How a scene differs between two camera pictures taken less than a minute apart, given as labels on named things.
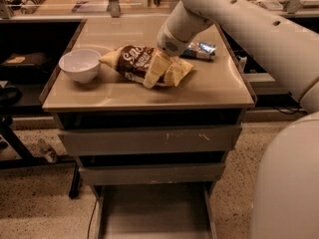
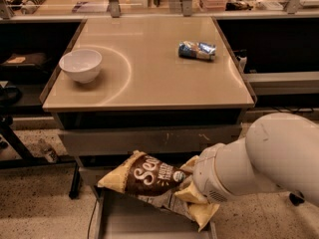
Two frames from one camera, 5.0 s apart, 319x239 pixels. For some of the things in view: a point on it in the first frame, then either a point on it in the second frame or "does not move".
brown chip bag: [133, 62] to [153, 178]
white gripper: [168, 43] to [208, 175]
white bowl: [81, 65] does not move
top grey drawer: [154, 141] does not move
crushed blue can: [199, 50] does not move
